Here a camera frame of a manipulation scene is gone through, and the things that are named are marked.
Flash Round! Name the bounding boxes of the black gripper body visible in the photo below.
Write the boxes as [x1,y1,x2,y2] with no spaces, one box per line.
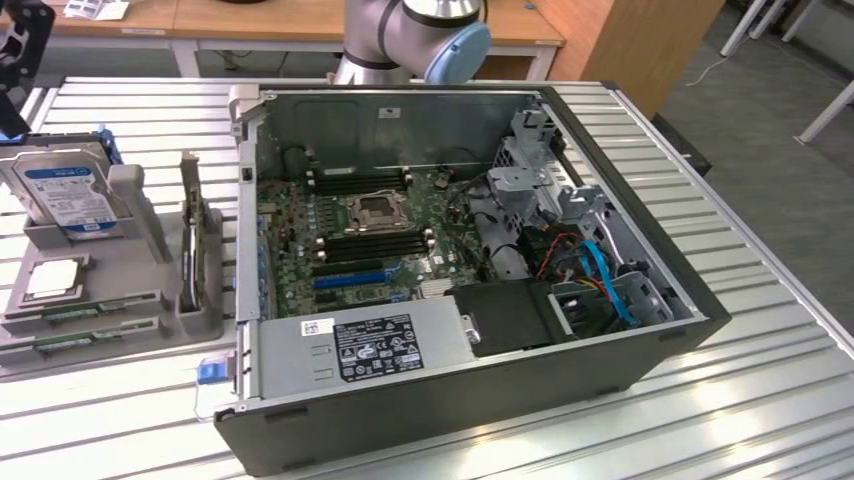
[0,0,58,94]

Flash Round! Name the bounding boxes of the green motherboard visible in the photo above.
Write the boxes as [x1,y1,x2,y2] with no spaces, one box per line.
[255,167,483,320]

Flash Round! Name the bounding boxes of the silver CPU chip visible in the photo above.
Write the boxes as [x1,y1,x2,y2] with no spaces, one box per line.
[23,258,90,302]

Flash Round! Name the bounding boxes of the blue flat wire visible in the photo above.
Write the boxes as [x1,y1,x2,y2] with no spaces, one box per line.
[578,239,637,330]

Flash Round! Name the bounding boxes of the graphics card with metal bracket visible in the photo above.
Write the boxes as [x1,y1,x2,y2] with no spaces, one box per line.
[178,151,210,307]

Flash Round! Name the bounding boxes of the white papers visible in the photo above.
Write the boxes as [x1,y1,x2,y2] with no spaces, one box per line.
[62,0,130,22]

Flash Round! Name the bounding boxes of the green RAM stick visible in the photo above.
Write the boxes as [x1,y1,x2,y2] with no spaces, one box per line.
[38,298,156,322]
[0,324,130,354]

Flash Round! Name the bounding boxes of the black fan shroud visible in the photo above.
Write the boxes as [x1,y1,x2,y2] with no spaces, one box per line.
[451,279,557,357]

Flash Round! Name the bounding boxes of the grey parts rack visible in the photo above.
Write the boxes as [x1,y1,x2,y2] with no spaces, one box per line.
[0,149,228,372]

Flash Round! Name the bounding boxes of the low metal disk bay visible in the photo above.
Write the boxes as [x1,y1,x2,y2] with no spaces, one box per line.
[550,184,671,330]

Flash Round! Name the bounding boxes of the hard disk with blue label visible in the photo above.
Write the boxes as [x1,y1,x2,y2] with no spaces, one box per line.
[0,133,127,242]

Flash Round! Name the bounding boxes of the white table leg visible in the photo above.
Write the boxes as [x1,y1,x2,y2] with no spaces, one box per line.
[797,78,854,144]

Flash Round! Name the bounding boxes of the tall metal disk bay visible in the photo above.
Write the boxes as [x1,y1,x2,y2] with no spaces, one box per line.
[486,109,577,236]

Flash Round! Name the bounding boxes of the red wire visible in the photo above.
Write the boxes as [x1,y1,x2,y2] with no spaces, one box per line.
[533,233,619,304]

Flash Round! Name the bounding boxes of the clear plastic block blue clip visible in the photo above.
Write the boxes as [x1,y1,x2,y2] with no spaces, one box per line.
[192,349,239,424]

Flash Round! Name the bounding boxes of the silver power supply unit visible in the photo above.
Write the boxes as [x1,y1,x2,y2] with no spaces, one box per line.
[255,298,479,401]

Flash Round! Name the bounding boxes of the black expansion slot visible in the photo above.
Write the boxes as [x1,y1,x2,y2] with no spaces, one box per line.
[312,259,386,281]

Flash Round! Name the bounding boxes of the blue expansion slot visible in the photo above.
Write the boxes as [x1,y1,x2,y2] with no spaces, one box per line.
[312,272,396,292]

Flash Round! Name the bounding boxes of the black open PC case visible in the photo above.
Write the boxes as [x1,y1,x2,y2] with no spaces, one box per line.
[212,79,734,477]

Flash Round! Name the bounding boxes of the wooden cabinet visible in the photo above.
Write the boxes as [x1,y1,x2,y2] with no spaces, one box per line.
[479,0,727,121]

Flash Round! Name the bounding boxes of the black wire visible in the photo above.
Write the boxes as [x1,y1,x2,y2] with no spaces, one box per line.
[445,169,535,254]

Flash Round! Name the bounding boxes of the white cable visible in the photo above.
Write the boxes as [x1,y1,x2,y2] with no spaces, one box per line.
[685,53,730,87]

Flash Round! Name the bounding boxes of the wooden desk white frame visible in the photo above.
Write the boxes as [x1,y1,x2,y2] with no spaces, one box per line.
[0,0,569,79]

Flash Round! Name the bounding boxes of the white table frame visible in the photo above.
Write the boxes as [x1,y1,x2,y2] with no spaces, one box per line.
[718,0,854,57]

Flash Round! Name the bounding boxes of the metal CPU socket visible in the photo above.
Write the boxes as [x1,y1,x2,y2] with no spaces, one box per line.
[338,192,414,237]

